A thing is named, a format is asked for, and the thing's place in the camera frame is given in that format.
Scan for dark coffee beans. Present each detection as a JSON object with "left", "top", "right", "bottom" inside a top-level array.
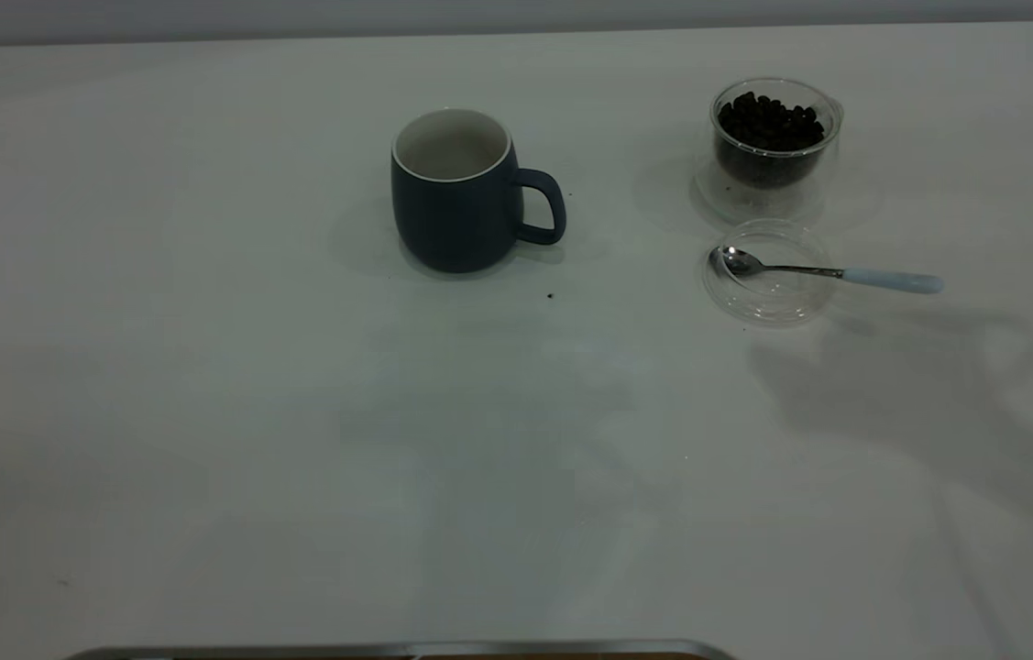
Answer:
[{"left": 718, "top": 92, "right": 827, "bottom": 189}]

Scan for grey-blue mug with white interior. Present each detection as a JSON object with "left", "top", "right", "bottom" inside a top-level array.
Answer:
[{"left": 390, "top": 108, "right": 567, "bottom": 274}]

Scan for clear glass cup with handle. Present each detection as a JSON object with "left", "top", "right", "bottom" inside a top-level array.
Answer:
[{"left": 695, "top": 77, "right": 845, "bottom": 226}]

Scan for metal spoon with pale-blue handle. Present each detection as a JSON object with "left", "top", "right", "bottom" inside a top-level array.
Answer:
[{"left": 720, "top": 246, "right": 945, "bottom": 295}]

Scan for clear round glass dish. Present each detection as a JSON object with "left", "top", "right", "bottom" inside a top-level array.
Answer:
[{"left": 702, "top": 218, "right": 834, "bottom": 327}]

